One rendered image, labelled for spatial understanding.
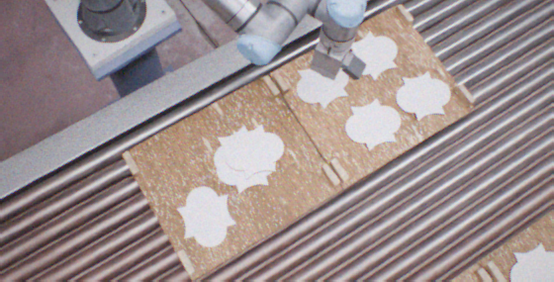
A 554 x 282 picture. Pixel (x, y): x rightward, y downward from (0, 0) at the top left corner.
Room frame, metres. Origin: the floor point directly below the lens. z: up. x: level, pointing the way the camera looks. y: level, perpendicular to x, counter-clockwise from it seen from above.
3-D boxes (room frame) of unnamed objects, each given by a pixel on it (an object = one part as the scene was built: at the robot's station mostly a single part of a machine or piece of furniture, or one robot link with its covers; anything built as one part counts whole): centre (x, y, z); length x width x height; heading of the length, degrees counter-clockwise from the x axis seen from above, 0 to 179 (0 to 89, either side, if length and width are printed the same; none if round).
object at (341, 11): (0.62, -0.10, 1.29); 0.09 x 0.08 x 0.11; 64
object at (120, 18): (0.76, 0.48, 0.95); 0.15 x 0.15 x 0.10
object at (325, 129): (0.62, -0.24, 0.93); 0.41 x 0.35 x 0.02; 129
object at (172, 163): (0.36, 0.09, 0.93); 0.41 x 0.35 x 0.02; 130
